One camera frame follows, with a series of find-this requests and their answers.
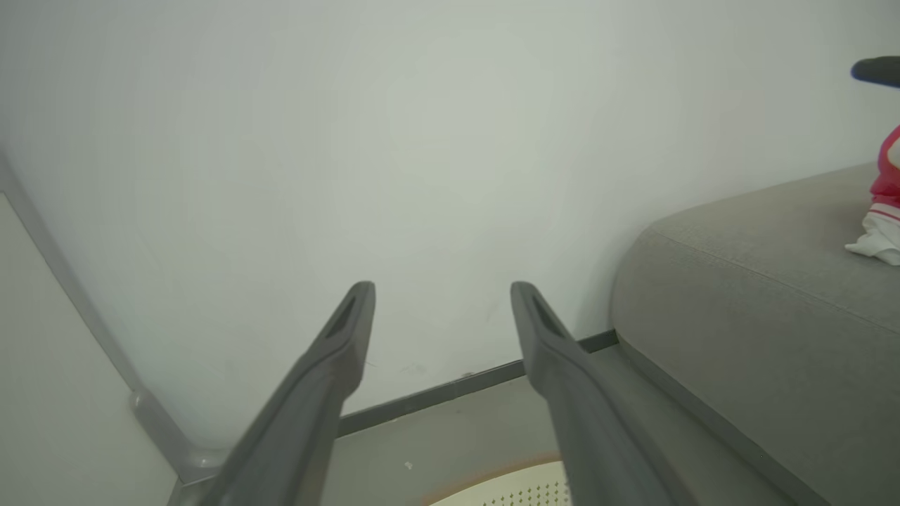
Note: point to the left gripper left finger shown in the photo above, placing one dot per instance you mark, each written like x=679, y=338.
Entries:
x=309, y=400

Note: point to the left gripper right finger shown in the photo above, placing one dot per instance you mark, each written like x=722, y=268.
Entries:
x=583, y=414

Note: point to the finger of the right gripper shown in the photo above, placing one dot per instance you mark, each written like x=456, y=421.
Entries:
x=879, y=72

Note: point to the red basketball jersey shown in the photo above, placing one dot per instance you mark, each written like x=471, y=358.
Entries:
x=889, y=176

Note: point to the white clothing piece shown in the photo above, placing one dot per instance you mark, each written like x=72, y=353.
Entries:
x=879, y=239

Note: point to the white perforated laundry basket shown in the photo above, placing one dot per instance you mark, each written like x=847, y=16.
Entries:
x=520, y=492

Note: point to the black baseboard strip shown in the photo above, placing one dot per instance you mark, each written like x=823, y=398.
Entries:
x=436, y=397

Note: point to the grey fabric sofa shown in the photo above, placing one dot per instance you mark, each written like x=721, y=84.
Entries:
x=773, y=316

